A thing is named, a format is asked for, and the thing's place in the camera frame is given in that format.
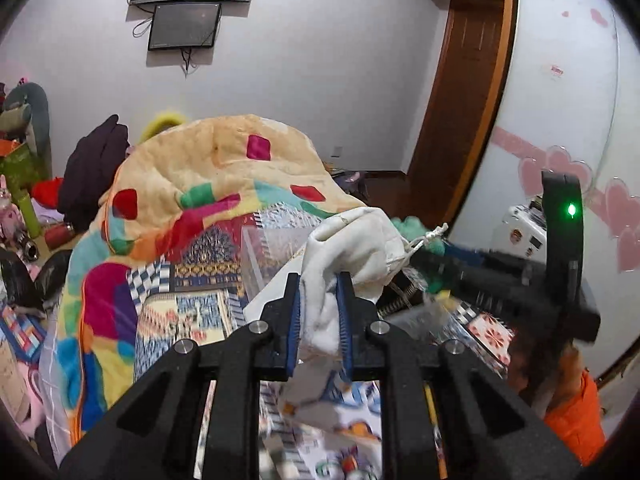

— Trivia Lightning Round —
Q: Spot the green storage box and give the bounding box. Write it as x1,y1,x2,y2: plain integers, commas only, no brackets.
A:
0,143,51,196

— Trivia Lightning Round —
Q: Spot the dark purple jacket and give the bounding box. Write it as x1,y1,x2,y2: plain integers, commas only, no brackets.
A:
58,114,129,233

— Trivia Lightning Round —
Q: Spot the green knitted glove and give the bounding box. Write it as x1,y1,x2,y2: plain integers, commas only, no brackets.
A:
392,216,448,295

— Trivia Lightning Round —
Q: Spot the white suitcase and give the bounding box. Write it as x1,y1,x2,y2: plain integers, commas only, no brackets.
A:
490,195,547,263

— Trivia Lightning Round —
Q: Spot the red thermos cup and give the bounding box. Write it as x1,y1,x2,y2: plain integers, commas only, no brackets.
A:
43,222,76,252

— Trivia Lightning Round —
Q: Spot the yellow green plush pillow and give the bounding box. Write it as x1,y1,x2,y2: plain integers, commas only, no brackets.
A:
139,110,188,144

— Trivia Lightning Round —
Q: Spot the white drawstring cloth bag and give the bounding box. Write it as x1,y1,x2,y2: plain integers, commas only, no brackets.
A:
242,206,450,361

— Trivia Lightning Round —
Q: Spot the white sliding wardrobe door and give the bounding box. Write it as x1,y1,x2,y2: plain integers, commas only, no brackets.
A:
450,0,639,375

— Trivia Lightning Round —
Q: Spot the clear plastic storage box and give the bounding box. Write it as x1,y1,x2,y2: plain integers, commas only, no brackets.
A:
240,224,482,351

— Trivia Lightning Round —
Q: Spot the right hand orange sleeve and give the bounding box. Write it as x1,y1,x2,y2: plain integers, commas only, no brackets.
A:
542,344,605,466

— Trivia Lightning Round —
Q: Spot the colourful patchwork quilt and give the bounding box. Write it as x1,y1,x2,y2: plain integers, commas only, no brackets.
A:
58,115,361,443

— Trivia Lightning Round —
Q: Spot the black plastic bag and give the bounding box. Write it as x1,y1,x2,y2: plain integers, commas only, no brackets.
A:
1,248,72,311

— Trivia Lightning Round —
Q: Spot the purple backpack on floor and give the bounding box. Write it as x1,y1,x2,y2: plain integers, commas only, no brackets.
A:
331,169,368,203

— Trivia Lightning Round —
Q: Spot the patterned bed sheet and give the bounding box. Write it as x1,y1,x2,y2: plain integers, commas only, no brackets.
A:
129,209,516,480

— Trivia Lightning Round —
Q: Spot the pink rabbit plush toy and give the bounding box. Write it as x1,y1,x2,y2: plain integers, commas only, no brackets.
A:
0,174,24,244

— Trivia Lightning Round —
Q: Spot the green bottle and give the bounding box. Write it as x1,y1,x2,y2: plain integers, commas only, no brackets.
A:
15,188,41,238

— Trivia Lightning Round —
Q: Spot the grey green neck pillow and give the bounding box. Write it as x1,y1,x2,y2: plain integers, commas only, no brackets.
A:
1,82,51,162

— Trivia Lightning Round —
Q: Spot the small black wall monitor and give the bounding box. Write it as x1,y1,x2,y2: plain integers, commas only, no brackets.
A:
148,2,221,51

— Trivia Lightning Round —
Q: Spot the brown wooden door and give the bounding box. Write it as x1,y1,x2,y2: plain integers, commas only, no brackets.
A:
405,0,515,226

